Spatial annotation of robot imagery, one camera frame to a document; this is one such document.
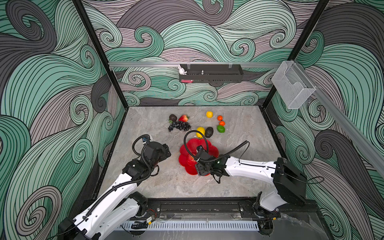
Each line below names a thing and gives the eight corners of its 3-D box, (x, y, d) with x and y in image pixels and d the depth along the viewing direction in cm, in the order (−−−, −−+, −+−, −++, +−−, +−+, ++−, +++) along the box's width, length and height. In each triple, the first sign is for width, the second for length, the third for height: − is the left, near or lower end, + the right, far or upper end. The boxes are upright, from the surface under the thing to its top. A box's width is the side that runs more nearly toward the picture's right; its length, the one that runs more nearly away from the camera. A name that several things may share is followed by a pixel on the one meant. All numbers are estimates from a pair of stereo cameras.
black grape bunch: (168, 131, 106) (168, 127, 103) (169, 125, 110) (169, 121, 107) (191, 131, 106) (191, 127, 103) (191, 125, 110) (191, 121, 107)
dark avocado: (205, 137, 103) (205, 134, 100) (204, 130, 107) (205, 127, 104) (213, 137, 103) (213, 134, 100) (212, 130, 107) (212, 127, 104)
